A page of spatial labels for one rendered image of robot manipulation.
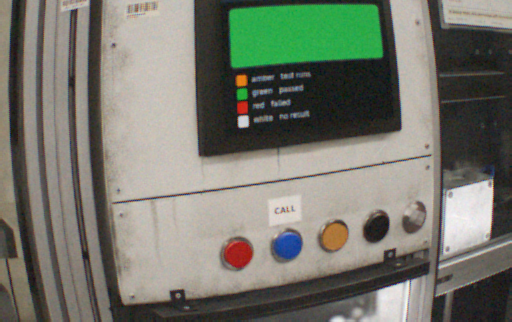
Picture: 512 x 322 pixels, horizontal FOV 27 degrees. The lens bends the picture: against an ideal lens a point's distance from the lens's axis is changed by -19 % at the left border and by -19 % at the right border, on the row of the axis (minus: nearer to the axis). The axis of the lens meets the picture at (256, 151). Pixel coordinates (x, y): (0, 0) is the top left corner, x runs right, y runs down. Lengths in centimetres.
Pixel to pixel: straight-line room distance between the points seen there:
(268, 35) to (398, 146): 23
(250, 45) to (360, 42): 14
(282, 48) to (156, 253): 25
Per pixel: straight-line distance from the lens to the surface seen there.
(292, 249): 137
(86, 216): 128
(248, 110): 131
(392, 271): 142
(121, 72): 127
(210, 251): 134
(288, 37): 132
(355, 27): 136
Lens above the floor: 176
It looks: 10 degrees down
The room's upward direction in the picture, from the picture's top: 3 degrees counter-clockwise
